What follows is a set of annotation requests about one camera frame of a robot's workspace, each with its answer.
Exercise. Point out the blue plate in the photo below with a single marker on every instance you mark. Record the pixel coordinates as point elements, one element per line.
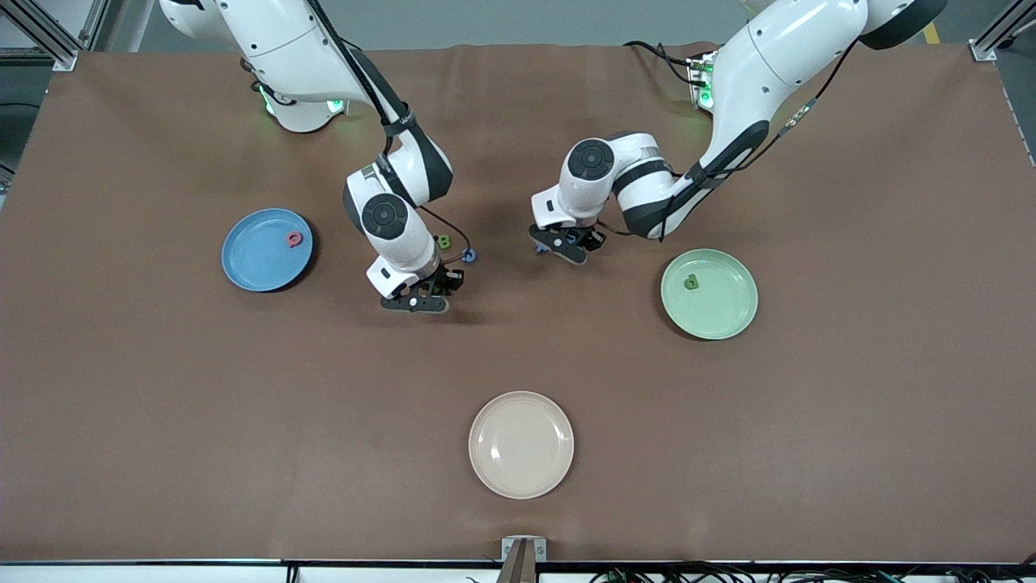
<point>259,255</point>

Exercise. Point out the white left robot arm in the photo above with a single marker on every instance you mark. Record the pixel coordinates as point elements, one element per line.
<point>777,65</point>

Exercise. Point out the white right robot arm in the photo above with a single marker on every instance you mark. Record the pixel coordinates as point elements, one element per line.
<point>299,48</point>

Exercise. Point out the grey metal camera bracket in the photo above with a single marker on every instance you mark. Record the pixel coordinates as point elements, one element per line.
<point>524,547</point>

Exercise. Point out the beige plate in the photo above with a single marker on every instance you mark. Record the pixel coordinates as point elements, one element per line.
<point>521,444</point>

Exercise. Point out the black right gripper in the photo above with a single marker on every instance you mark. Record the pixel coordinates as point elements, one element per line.
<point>447,280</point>

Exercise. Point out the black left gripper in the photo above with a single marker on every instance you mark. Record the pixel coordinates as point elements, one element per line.
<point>593,238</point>

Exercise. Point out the red letter Q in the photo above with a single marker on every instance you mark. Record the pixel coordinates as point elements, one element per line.
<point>288,240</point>

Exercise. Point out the green letter p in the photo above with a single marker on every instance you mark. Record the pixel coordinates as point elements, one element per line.
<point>696,283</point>

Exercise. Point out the green plate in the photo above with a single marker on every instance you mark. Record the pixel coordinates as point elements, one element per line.
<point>716,312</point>

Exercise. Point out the brown table mat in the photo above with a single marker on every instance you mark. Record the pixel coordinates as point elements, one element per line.
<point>162,405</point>

